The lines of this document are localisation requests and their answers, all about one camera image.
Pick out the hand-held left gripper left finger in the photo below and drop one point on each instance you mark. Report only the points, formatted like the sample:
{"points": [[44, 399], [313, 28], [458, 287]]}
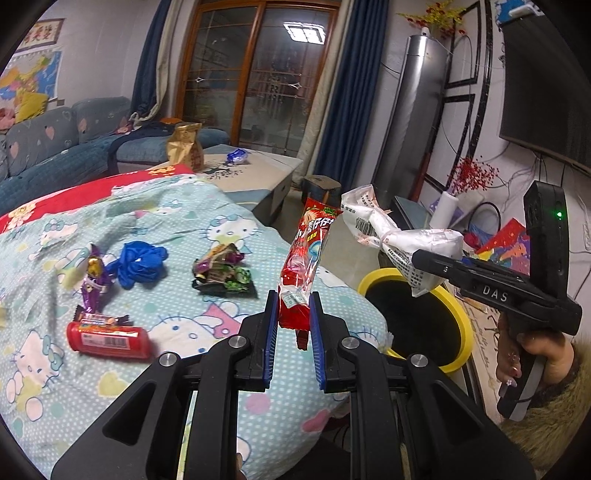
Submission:
{"points": [[270, 350]]}

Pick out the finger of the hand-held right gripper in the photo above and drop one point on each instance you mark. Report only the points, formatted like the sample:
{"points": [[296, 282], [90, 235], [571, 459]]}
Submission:
{"points": [[436, 265]]}

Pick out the white printed plastic wrapper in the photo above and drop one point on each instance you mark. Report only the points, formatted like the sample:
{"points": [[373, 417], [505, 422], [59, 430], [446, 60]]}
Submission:
{"points": [[401, 235]]}

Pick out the red printed blanket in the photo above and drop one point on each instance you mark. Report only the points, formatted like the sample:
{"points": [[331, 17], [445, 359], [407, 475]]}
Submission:
{"points": [[69, 194]]}

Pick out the cartoon cat printed blanket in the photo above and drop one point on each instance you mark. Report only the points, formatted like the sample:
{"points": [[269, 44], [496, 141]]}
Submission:
{"points": [[184, 332]]}

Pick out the long red snack packet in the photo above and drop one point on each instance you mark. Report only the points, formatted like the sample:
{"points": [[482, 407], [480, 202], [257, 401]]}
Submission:
{"points": [[304, 258]]}

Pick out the brown paper bag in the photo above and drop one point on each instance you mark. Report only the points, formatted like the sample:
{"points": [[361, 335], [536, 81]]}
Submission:
{"points": [[184, 147]]}

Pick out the purple candy wrapper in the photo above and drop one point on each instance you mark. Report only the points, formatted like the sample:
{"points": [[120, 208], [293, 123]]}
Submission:
{"points": [[97, 277]]}

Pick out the person's right hand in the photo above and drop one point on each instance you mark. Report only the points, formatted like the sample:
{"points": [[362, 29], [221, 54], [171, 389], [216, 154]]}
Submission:
{"points": [[551, 357]]}

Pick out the grey coffee table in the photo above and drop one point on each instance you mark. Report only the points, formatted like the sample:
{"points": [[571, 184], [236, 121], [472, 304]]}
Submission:
{"points": [[258, 180]]}

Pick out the pink red clothes pile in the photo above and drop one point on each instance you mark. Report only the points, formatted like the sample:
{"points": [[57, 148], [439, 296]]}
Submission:
{"points": [[7, 120]]}

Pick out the blue white wrapper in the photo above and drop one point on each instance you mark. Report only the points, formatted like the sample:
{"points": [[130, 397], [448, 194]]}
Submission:
{"points": [[237, 156]]}

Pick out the person's right forearm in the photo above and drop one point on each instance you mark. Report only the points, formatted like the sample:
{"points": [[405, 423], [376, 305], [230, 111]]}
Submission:
{"points": [[558, 415]]}

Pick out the yellow red artificial flowers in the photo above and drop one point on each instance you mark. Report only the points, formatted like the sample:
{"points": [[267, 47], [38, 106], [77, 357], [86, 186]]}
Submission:
{"points": [[434, 16]]}

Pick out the silver tower air conditioner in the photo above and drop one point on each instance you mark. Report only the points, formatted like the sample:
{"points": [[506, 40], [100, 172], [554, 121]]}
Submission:
{"points": [[415, 115]]}

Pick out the red berry branches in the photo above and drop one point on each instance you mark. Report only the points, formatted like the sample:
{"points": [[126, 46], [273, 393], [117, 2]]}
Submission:
{"points": [[471, 175]]}

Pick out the black wall television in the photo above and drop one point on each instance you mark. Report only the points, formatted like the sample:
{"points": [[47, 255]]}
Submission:
{"points": [[549, 92]]}

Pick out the blue grey heart-print sofa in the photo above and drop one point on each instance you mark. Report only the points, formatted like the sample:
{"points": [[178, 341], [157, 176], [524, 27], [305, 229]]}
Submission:
{"points": [[41, 134]]}

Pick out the colourful painting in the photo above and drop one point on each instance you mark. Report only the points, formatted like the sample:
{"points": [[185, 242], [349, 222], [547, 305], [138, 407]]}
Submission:
{"points": [[503, 244]]}

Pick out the wide blue curtain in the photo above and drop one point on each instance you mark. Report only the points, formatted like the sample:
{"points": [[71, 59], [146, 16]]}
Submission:
{"points": [[351, 92]]}

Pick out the dark brown snack wrapper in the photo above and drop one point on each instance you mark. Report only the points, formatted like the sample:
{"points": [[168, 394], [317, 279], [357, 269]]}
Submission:
{"points": [[104, 318]]}

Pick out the beige curtain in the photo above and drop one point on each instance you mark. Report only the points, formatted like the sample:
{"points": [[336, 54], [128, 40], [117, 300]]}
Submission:
{"points": [[173, 55]]}

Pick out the red cylindrical tube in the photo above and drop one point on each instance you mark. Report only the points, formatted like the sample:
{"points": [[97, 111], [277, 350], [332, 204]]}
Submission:
{"points": [[108, 339]]}

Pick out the dark blue cloth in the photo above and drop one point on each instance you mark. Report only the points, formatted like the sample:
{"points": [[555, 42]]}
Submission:
{"points": [[159, 125]]}

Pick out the narrow blue curtain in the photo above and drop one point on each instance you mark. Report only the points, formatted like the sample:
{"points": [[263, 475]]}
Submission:
{"points": [[150, 60]]}

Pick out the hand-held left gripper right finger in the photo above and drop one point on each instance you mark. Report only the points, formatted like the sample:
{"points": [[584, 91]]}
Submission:
{"points": [[316, 350]]}

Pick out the country map poster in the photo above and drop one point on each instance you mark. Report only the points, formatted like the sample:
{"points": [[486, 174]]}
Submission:
{"points": [[32, 76]]}

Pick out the yellow pillow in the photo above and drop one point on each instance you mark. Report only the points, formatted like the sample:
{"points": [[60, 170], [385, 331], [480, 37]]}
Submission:
{"points": [[30, 107]]}

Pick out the white ribbed vase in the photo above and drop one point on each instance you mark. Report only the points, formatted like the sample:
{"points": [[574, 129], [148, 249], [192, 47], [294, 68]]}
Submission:
{"points": [[447, 207]]}

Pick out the framed calligraphy picture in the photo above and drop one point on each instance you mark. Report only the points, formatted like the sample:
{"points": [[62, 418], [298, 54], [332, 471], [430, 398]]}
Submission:
{"points": [[44, 33]]}

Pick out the yellow-rimmed black trash bin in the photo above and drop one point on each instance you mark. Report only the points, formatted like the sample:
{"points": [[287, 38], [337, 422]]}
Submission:
{"points": [[461, 332]]}

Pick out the wooden sliding glass door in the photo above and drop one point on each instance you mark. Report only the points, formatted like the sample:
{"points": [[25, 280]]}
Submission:
{"points": [[258, 78]]}

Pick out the blue storage stool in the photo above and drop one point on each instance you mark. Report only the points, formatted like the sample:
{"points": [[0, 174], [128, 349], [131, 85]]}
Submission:
{"points": [[321, 189]]}

